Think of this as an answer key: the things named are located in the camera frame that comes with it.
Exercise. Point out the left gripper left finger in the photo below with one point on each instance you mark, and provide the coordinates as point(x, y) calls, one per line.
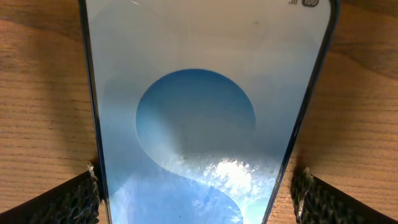
point(76, 201)

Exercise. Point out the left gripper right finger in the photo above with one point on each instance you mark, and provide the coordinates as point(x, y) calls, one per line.
point(317, 202)

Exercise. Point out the blue screen smartphone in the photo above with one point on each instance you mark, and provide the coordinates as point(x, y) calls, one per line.
point(197, 103)

